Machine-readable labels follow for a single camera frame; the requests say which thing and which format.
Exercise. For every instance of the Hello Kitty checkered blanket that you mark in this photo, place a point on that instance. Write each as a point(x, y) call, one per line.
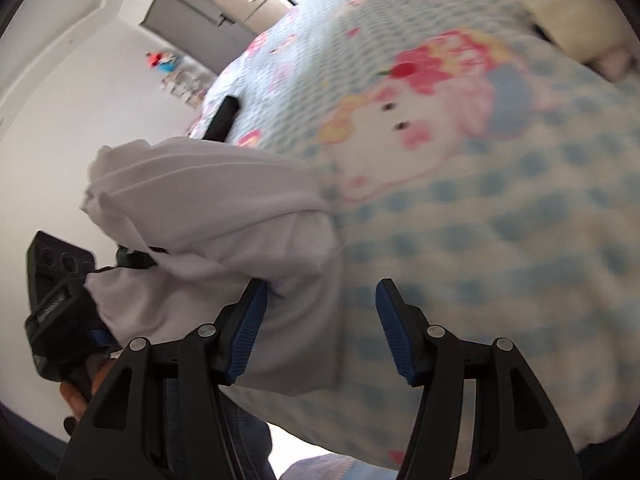
point(490, 176)

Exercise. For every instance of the white small shelf rack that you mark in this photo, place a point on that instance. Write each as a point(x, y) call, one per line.
point(189, 85)

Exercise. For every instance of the white shirt navy trim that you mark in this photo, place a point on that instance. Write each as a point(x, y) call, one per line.
point(211, 216)

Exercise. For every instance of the operator leg in jeans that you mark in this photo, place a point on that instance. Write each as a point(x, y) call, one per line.
point(251, 439)

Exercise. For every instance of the folded pink garment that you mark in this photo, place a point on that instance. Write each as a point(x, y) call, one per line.
point(615, 64)

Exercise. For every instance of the grey cabinet door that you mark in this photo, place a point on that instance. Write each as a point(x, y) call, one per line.
point(199, 29)

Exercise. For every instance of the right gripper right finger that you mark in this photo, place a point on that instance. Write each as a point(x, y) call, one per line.
point(404, 327)

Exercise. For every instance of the black clothes pile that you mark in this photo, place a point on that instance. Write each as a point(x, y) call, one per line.
point(220, 126)

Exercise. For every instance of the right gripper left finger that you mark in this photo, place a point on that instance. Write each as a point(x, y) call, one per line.
point(237, 328)

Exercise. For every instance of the light blue towel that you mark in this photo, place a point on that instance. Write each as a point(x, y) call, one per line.
point(336, 467)

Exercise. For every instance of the red blue toy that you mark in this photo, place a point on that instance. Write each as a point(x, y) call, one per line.
point(164, 61)

